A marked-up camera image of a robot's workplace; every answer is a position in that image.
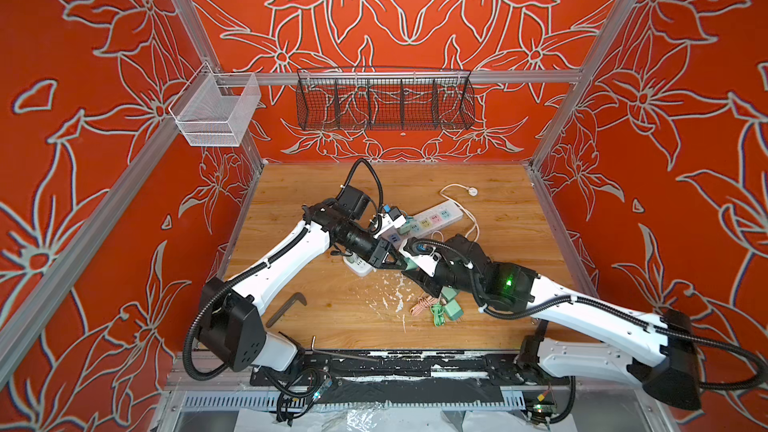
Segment black allen key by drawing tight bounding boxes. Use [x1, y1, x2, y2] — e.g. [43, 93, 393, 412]
[266, 292, 307, 328]

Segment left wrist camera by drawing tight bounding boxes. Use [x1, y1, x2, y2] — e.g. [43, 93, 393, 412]
[378, 205, 407, 232]

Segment white multicolour power strip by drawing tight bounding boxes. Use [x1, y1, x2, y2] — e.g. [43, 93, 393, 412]
[383, 200, 464, 246]

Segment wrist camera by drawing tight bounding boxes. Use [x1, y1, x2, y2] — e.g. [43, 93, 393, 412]
[403, 240, 440, 277]
[378, 205, 407, 232]

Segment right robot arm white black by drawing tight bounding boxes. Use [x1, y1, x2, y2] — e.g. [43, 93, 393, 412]
[400, 235, 767, 411]

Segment white power strip cable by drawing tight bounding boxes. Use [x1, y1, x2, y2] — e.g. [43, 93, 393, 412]
[439, 184, 481, 244]

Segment white square socket cube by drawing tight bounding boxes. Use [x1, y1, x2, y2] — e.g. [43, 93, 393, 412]
[344, 254, 375, 277]

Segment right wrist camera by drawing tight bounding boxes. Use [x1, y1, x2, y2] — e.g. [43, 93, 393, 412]
[403, 240, 440, 277]

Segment pink cable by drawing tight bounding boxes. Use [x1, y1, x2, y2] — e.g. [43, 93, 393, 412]
[409, 292, 440, 318]

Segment clear plastic wall bin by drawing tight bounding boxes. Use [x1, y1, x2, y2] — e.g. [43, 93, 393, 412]
[169, 65, 262, 147]

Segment black wire wall basket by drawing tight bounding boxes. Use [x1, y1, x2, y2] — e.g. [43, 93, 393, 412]
[295, 66, 477, 132]

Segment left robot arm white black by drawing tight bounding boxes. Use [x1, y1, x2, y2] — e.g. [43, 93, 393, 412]
[182, 159, 408, 381]

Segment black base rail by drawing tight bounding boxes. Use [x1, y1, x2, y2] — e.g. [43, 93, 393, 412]
[250, 350, 569, 410]

